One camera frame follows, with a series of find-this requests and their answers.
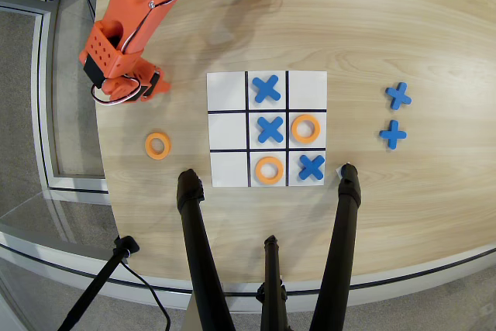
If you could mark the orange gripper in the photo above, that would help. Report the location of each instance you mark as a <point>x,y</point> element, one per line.
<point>155,87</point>

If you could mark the white tic-tac-toe paper board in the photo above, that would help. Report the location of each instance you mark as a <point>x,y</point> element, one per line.
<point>226,129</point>

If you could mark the blue foam cross piece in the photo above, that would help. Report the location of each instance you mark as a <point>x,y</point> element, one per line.
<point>311,168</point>
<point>266,88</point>
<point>398,96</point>
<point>271,129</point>
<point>393,135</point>

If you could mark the small white sticker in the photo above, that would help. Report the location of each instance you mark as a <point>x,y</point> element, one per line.
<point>338,171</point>

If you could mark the thin black stand pole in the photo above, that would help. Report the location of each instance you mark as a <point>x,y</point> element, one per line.
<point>97,284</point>

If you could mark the short black tripod leg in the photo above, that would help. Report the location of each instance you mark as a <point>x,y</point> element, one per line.
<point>273,276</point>

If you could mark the grey metal partition frame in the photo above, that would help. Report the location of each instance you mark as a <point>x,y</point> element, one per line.
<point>38,94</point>

